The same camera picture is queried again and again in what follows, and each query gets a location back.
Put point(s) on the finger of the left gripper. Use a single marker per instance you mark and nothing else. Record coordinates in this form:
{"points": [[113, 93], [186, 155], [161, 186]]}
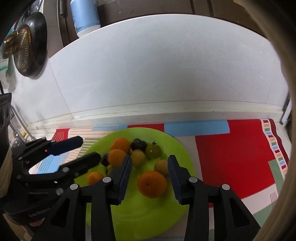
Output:
{"points": [[60, 145], [78, 163]]}

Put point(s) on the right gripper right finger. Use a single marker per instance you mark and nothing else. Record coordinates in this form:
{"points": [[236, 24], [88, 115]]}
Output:
{"points": [[232, 219]]}

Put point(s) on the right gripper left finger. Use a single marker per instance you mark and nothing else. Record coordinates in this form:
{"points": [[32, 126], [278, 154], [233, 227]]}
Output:
{"points": [[67, 222]]}

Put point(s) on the small orange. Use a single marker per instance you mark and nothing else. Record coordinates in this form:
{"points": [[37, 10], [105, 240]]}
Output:
{"points": [[94, 177]]}

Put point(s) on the dark plum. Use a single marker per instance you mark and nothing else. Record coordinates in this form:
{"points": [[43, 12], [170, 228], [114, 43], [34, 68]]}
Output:
{"points": [[104, 160], [138, 144]]}

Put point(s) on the orange mandarin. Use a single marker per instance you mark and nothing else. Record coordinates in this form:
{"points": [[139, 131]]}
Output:
{"points": [[116, 157]]}

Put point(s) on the orange tangerine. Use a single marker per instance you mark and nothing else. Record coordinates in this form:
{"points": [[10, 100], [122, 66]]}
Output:
{"points": [[121, 144]]}

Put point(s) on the yellow-green fruit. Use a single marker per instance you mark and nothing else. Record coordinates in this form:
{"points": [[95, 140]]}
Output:
{"points": [[138, 158]]}

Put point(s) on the large orange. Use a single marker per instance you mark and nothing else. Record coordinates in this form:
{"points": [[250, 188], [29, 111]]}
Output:
{"points": [[152, 184]]}

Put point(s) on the green lime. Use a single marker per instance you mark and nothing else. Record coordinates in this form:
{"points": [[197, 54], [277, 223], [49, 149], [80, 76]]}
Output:
{"points": [[153, 151]]}

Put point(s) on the pale yellow fruit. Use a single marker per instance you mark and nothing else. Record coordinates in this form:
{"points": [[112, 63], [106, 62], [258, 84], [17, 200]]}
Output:
{"points": [[161, 166]]}

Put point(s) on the green citrus fruit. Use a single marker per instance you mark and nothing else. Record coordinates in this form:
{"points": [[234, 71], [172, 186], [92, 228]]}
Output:
{"points": [[109, 170]]}

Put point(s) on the chrome faucet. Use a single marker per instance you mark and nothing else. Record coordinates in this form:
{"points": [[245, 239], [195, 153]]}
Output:
{"points": [[19, 128]]}

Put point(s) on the colourful patchwork tablecloth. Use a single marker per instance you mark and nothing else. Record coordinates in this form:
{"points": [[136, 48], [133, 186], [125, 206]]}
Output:
{"points": [[248, 155]]}

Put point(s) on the green plate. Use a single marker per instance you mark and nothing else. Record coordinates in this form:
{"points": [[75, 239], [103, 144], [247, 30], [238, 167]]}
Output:
{"points": [[139, 217]]}

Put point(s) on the teal white box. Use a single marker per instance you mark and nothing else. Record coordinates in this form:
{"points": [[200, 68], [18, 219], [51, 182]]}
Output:
{"points": [[6, 70]]}

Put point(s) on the metal colander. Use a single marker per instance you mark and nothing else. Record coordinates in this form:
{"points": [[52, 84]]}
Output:
{"points": [[18, 45]]}

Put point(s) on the white dish rack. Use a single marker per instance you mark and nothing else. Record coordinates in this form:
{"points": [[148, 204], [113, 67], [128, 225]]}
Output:
{"points": [[287, 108]]}

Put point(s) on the black frying pan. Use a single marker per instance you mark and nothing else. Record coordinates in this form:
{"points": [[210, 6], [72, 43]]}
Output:
{"points": [[38, 29]]}

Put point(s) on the blue white bottle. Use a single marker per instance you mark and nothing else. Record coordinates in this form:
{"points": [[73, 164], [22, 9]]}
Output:
{"points": [[85, 16]]}

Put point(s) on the dark wooden cabinet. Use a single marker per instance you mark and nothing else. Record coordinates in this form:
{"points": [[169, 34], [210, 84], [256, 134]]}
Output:
{"points": [[110, 12]]}

